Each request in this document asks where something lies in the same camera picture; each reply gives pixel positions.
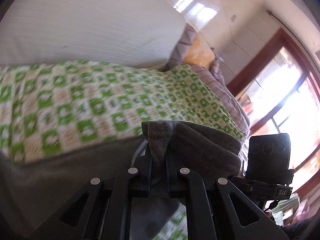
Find grey pants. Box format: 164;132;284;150
1;121;241;239

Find plaid pillow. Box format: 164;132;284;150
164;24;251;138

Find green white patterned bedsheet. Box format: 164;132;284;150
0;60;246;240

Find white striped duvet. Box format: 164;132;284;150
1;0;185;68

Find wooden window frame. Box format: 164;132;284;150
227;28;319;198

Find orange pillow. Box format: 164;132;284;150
183;33;215;70

